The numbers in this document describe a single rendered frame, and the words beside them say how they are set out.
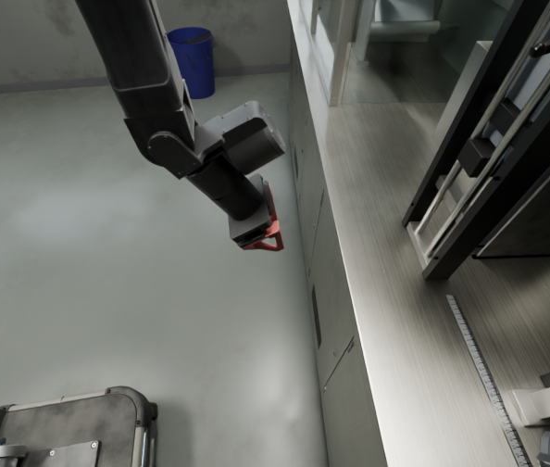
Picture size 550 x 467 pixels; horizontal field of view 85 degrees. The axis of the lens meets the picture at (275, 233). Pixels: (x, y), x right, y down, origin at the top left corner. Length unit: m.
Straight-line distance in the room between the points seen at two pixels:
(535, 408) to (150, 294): 1.55
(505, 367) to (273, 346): 1.04
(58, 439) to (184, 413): 0.43
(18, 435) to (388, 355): 1.25
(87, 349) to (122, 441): 0.58
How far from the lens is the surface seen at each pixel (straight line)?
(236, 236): 0.43
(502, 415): 0.66
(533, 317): 0.78
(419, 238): 0.74
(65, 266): 2.08
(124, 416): 1.33
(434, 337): 0.65
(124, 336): 1.70
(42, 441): 1.44
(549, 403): 0.66
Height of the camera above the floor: 1.45
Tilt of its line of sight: 52 degrees down
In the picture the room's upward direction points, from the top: straight up
